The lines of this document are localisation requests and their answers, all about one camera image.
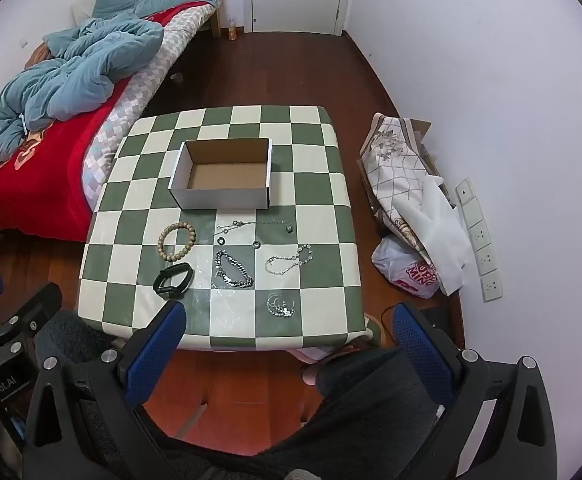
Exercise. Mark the white red plastic bag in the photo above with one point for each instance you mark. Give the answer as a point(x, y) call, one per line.
point(396, 265)

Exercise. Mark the bed with red blanket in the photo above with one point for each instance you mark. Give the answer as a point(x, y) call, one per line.
point(46, 185)

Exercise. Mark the black wristband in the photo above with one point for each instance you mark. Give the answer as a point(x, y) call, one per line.
point(171, 291)

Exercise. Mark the white cloth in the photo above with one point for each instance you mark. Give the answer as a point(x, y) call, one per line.
point(441, 225)

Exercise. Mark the blue quilt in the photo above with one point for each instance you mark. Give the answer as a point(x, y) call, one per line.
point(71, 75)

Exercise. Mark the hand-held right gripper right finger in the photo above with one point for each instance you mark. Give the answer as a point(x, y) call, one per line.
point(421, 355)

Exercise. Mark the blank white wall panel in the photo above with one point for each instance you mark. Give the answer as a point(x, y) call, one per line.
point(472, 215)

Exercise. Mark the floral fabric bag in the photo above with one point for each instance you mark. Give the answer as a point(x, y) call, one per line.
point(396, 175)

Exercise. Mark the green white checkered tablecloth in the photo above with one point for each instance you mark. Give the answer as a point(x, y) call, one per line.
point(321, 200)

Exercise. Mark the small orange bottle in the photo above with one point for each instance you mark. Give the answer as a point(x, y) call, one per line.
point(232, 31)

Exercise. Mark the white wall switch panel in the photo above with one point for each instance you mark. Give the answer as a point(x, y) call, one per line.
point(465, 192)

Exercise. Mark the white wall socket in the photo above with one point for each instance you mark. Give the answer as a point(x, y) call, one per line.
point(478, 236)
point(486, 260)
point(492, 286)

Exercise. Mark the black device box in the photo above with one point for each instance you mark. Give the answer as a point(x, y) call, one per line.
point(438, 317)

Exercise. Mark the pink slipper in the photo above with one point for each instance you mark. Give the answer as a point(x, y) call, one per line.
point(316, 362)

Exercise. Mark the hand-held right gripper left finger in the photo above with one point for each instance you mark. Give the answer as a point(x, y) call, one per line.
point(153, 355)

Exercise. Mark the white cardboard box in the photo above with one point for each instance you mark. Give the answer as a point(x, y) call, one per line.
point(226, 175)

